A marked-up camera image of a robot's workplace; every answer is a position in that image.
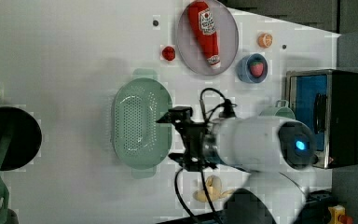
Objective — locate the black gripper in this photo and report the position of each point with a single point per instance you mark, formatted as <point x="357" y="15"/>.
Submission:
<point x="192" y="135"/>

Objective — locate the green plastic strainer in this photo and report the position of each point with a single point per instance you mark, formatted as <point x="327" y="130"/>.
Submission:
<point x="138" y="139"/>

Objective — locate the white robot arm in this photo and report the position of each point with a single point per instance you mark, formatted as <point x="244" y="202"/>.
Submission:
<point x="276" y="153"/>

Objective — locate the peeled toy banana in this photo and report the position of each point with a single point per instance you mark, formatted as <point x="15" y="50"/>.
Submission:
<point x="214" y="191"/>

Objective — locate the red toy tomato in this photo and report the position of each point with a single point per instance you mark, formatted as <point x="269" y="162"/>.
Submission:
<point x="168" y="53"/>

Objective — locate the grey round plate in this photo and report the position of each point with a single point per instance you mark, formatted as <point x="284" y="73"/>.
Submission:
<point x="227" y="40"/>

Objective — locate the blue bowl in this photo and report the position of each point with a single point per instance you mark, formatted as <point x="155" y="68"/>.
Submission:
<point x="243" y="68"/>

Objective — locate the toy strawberry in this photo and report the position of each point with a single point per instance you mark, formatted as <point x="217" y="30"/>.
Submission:
<point x="256" y="69"/>

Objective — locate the light green mug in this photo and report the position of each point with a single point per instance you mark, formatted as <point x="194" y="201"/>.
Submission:
<point x="280" y="109"/>

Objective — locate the red ketchup bottle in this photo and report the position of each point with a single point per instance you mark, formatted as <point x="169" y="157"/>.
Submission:
<point x="202" y="24"/>

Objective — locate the black frying pan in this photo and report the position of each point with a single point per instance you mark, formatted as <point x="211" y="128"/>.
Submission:
<point x="26" y="140"/>

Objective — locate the black silver toaster oven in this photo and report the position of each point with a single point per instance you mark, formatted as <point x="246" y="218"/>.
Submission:
<point x="327" y="102"/>

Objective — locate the yellow red object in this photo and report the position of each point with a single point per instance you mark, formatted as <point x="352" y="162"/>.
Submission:
<point x="339" y="216"/>

